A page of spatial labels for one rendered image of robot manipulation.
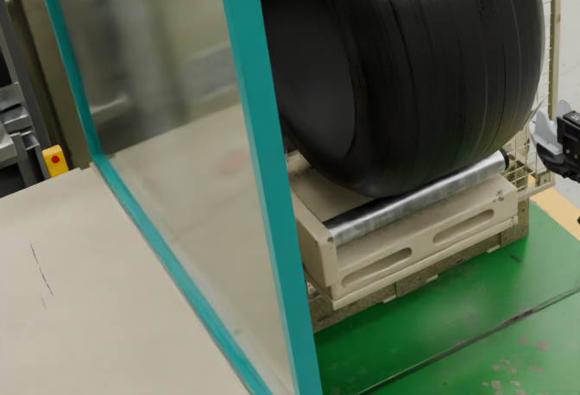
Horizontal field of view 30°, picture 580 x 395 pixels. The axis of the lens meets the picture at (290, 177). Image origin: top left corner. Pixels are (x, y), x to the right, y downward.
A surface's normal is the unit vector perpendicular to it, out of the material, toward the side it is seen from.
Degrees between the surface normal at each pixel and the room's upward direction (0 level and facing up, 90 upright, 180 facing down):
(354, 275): 0
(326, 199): 0
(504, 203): 90
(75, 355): 0
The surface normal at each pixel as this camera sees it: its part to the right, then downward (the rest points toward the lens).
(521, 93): 0.48, 0.60
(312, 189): -0.12, -0.78
